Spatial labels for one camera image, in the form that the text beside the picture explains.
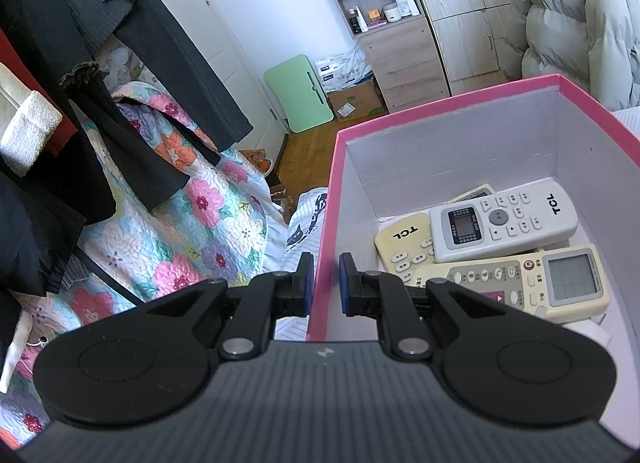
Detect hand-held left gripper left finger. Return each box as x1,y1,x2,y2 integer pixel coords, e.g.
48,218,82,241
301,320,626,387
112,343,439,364
147,252,316,361

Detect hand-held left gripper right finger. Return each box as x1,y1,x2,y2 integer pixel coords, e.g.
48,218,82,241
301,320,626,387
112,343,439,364
339,252,506,363

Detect long cream remote control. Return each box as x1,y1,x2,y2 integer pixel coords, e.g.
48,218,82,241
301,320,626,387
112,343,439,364
374,212,441,286

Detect white remote with grey screen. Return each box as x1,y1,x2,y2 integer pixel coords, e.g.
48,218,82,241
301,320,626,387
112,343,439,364
428,180,579,265

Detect beige remote with pink button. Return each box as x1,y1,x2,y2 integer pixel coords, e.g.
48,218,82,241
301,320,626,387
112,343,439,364
410,244,612,325

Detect pink storage box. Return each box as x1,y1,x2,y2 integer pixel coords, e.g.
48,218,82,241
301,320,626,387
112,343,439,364
306,74,640,449

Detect white card box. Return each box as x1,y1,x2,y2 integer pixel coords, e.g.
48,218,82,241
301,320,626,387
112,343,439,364
565,320,613,349

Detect striped cat-print bedsheet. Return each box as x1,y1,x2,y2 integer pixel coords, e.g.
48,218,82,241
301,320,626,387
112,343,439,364
272,185,331,344

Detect orange printed item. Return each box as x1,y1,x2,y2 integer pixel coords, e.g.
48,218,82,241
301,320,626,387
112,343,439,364
239,149,273,174

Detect floral quilt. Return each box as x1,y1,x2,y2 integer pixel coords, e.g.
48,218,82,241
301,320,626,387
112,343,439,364
0,38,288,444

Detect yellowed remote control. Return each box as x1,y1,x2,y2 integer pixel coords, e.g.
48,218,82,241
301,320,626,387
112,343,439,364
446,184,497,206

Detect cardboard box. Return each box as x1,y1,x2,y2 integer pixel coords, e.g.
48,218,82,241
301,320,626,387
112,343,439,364
327,79,387,122

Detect green folding table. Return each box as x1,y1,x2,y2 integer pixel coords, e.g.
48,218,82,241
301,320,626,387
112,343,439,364
263,54,335,134

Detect white plastic packages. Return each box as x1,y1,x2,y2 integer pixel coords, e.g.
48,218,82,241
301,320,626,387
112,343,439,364
314,45,375,94

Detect wooden shelf cabinet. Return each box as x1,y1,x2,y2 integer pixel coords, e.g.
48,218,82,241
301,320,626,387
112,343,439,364
307,0,451,114

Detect white door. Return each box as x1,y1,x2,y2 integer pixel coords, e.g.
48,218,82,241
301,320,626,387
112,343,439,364
145,0,288,154

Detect red garment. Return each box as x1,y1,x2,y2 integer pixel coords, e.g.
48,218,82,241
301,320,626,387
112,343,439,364
0,28,81,158

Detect light wood wardrobe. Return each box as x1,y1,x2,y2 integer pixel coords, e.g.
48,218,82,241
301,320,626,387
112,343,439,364
397,0,526,96

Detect black hanging garment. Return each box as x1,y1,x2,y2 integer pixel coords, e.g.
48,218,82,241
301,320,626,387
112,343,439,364
0,0,221,359

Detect white fuzzy cuff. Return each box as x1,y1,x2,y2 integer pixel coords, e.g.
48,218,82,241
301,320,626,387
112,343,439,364
0,63,63,178

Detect dark grey hanging garment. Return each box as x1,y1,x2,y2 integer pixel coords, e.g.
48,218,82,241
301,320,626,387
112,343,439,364
42,0,255,154

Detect grey puffer jacket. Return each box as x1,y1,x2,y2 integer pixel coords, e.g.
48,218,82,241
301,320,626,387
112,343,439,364
502,0,640,111

